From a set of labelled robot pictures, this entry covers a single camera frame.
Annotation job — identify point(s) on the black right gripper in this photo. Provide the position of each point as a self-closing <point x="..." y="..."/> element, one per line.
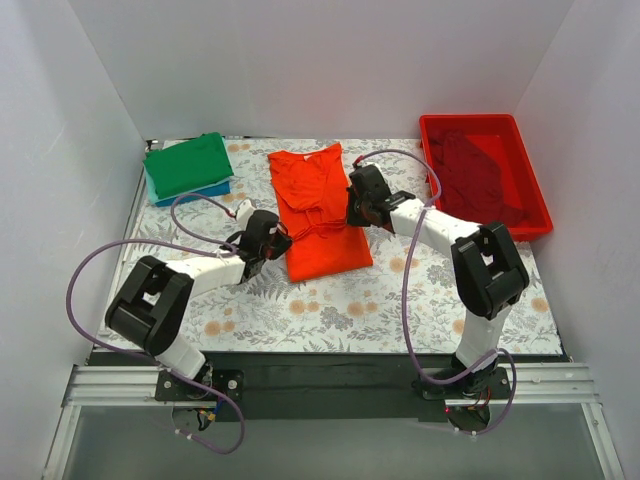
<point x="357" y="211"/>

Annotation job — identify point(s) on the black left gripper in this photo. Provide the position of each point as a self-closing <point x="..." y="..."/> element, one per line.
<point x="278" y="242"/>

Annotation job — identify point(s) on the orange t shirt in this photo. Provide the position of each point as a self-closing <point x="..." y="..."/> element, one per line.
<point x="312" y="198"/>

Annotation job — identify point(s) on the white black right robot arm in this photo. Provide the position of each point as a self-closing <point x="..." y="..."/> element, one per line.
<point x="489" y="273"/>

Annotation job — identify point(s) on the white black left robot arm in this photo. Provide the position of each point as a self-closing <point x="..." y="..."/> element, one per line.
<point x="149" y="307"/>

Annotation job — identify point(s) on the folded blue t shirt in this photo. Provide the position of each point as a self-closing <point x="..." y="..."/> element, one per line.
<point x="213" y="190"/>

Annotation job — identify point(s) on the dark red t shirt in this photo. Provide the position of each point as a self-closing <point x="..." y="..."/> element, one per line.
<point x="470" y="181"/>

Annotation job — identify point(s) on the folded green t shirt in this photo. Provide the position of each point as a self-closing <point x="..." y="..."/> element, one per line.
<point x="188" y="166"/>

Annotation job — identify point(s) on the red plastic bin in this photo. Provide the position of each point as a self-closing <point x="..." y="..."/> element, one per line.
<point x="499" y="137"/>

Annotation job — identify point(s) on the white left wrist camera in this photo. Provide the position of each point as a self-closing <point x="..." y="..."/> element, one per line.
<point x="244" y="212"/>

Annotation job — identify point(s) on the aluminium frame rail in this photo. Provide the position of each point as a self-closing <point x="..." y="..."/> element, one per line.
<point x="111" y="386"/>

